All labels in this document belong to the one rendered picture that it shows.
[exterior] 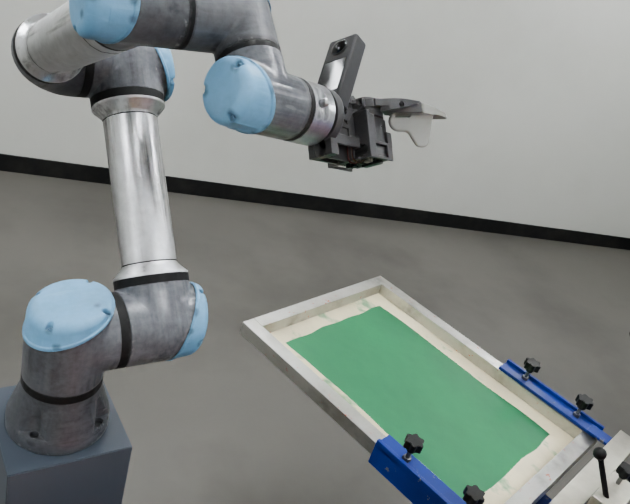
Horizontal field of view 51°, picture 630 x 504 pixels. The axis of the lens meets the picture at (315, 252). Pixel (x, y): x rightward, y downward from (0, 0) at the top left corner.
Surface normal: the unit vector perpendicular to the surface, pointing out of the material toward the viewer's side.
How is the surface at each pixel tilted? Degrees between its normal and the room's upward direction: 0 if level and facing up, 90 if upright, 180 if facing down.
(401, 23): 90
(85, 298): 8
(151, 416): 0
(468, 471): 0
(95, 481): 90
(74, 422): 72
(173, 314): 48
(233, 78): 78
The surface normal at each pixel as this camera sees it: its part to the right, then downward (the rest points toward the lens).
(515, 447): 0.26, -0.84
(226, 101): -0.64, -0.03
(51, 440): 0.19, 0.24
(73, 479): 0.51, 0.54
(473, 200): 0.25, 0.53
